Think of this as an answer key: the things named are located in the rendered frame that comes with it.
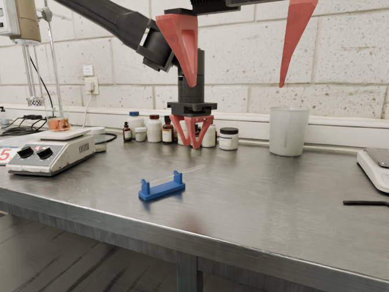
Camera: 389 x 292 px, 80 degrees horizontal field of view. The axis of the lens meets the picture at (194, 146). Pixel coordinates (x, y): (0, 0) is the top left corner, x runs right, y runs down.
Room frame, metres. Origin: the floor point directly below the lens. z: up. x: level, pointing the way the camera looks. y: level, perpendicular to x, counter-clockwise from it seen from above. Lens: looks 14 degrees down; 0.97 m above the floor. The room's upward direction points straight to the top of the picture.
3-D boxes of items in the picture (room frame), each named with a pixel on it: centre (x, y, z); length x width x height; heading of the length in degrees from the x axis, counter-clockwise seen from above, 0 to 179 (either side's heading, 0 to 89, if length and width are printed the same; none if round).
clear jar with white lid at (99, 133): (0.79, 0.34, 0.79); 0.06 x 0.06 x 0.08
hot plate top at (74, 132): (0.68, 0.40, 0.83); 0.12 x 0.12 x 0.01; 81
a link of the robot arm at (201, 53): (0.52, 0.01, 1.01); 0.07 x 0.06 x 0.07; 1
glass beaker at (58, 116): (0.69, 0.41, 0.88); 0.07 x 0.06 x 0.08; 143
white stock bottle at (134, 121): (1.00, 0.26, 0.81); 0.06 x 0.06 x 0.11
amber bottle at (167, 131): (0.91, 0.10, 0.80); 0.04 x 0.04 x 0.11
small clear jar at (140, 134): (0.95, 0.22, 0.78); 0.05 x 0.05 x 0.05
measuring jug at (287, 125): (0.75, -0.31, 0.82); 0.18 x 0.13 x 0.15; 157
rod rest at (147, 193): (0.46, 0.07, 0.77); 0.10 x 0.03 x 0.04; 130
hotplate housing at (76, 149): (0.65, 0.40, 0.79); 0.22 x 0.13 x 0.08; 171
